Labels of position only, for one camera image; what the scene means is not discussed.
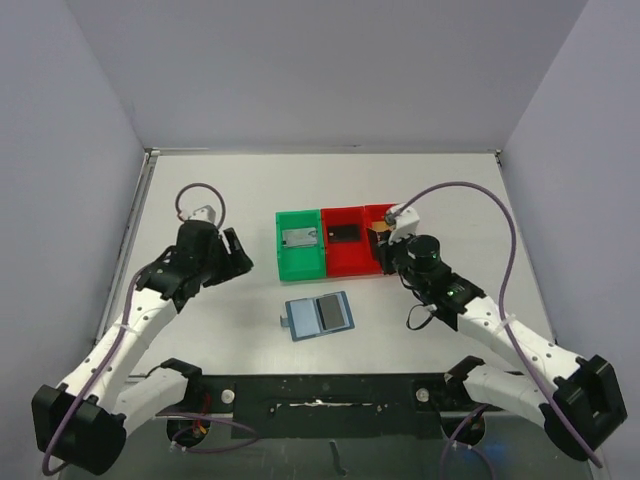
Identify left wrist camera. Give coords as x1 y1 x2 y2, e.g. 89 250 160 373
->
177 205 217 224

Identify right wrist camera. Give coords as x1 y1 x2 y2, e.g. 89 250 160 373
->
384 204 420 244

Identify red plastic bin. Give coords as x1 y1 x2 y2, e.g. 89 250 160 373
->
362 204 392 275
321 206 380 278

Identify dark grey card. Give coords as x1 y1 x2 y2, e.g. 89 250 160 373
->
316 295 346 331

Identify black card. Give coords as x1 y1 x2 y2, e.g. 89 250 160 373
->
327 224 361 244

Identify gold card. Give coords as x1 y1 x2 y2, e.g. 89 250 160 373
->
371 220 391 234

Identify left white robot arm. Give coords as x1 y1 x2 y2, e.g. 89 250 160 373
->
31 219 253 476

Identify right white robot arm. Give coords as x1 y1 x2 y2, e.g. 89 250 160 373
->
370 232 628 461

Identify blue leather card holder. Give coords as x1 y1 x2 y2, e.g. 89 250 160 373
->
280 291 355 342

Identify green plastic bin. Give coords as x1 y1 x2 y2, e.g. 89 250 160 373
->
275 209 326 282

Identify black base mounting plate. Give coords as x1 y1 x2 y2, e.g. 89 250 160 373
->
161 373 477 449

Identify silver VIP card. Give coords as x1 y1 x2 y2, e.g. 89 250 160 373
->
282 227 318 248

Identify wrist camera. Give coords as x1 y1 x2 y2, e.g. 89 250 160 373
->
177 205 217 224
384 204 420 244

